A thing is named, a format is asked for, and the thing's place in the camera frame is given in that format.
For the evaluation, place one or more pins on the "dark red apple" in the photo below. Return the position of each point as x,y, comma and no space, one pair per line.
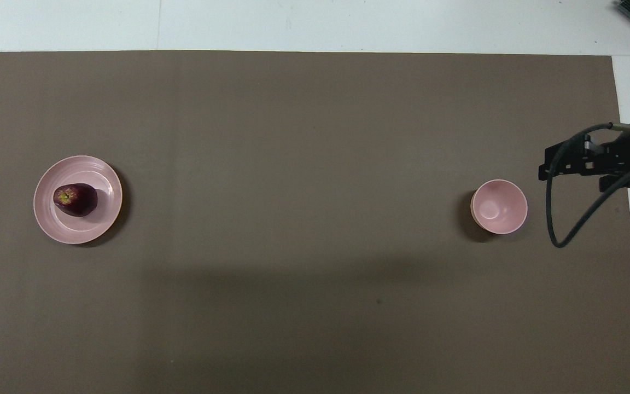
79,200

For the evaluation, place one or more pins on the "pink bowl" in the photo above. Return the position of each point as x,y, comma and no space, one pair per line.
498,207

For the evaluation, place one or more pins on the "pink plate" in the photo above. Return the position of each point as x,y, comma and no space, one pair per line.
88,227

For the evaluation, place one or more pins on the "brown table mat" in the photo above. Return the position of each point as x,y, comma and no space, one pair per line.
304,164

